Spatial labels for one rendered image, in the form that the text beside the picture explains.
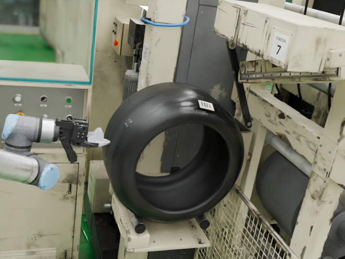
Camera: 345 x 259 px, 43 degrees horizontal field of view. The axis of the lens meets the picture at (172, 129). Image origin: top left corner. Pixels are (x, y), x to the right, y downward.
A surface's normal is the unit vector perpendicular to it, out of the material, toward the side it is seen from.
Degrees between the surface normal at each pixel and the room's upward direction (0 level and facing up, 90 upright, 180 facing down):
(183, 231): 0
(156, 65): 90
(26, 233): 89
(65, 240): 90
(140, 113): 44
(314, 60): 90
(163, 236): 0
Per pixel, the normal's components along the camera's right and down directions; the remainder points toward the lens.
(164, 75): 0.30, 0.40
